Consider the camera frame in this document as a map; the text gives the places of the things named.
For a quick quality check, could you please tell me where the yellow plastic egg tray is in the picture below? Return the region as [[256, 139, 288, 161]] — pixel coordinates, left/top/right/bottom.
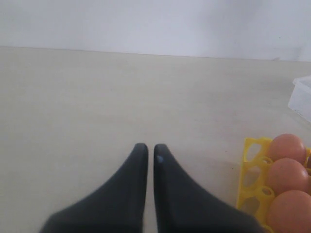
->
[[237, 137, 311, 233]]

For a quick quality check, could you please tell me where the clear plastic container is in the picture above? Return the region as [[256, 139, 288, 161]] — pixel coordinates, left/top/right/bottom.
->
[[288, 76, 311, 122]]

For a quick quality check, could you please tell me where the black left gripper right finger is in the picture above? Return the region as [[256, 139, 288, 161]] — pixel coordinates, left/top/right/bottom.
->
[[154, 144, 264, 233]]

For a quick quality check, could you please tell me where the brown egg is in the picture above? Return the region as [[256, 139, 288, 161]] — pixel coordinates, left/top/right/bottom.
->
[[265, 158, 309, 196], [267, 190, 311, 233]]

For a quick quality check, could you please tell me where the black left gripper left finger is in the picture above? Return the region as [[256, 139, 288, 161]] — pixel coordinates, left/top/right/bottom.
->
[[41, 143, 148, 233]]

